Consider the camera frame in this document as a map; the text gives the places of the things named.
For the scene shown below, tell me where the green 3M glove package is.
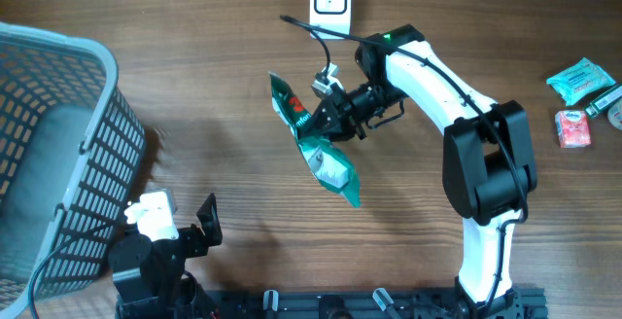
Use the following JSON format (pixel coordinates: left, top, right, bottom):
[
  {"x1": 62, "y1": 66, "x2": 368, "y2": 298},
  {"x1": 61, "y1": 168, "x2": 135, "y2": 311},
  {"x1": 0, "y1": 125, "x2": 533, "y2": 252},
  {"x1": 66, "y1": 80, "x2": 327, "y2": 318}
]
[{"x1": 268, "y1": 72, "x2": 362, "y2": 208}]

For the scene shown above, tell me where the white wipes packet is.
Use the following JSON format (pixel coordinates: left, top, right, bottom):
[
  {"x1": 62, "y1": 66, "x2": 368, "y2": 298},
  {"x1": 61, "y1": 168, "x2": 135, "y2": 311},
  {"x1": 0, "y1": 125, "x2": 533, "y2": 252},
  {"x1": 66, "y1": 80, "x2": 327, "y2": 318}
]
[{"x1": 546, "y1": 57, "x2": 615, "y2": 106}]

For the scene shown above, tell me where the red white snack packet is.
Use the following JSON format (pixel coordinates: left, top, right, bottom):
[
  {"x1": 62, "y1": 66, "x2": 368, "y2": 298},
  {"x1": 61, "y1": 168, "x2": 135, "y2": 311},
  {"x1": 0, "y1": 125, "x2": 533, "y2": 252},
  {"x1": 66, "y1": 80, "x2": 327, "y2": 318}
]
[{"x1": 555, "y1": 110, "x2": 591, "y2": 148}]

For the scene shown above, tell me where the green lid jar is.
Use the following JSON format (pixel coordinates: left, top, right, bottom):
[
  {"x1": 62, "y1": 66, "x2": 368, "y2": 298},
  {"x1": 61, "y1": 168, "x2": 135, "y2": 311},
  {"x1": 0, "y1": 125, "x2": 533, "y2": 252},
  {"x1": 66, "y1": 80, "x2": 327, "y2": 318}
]
[{"x1": 607, "y1": 100, "x2": 622, "y2": 130}]

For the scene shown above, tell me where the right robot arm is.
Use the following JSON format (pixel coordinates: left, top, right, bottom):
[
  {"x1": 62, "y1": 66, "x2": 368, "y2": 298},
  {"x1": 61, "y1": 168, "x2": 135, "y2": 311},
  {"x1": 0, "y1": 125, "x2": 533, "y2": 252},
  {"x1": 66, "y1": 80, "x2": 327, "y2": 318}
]
[{"x1": 296, "y1": 24, "x2": 537, "y2": 318}]

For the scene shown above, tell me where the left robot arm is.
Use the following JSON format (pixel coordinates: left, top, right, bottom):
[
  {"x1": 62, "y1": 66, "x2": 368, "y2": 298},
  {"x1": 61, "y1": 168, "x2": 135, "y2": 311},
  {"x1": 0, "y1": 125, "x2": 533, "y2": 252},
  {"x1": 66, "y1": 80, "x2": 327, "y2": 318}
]
[{"x1": 108, "y1": 189, "x2": 223, "y2": 318}]

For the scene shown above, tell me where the white barcode scanner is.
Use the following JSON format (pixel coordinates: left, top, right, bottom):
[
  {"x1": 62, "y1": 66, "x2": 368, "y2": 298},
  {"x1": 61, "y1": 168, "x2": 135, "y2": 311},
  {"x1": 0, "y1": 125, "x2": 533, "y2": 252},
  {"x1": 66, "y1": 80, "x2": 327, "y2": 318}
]
[{"x1": 309, "y1": 0, "x2": 352, "y2": 34}]

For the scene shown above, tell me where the grey plastic mesh basket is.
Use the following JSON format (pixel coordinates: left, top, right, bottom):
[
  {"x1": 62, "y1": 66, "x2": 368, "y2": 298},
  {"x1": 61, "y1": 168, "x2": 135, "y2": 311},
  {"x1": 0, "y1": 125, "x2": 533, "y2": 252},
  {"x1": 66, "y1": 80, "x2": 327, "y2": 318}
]
[{"x1": 1, "y1": 23, "x2": 146, "y2": 318}]

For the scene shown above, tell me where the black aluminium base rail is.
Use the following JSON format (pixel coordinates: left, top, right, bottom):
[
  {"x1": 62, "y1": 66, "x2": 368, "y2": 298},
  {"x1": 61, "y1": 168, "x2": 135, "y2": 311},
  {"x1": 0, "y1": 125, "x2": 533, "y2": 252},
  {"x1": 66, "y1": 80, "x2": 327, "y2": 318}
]
[{"x1": 115, "y1": 287, "x2": 549, "y2": 319}]

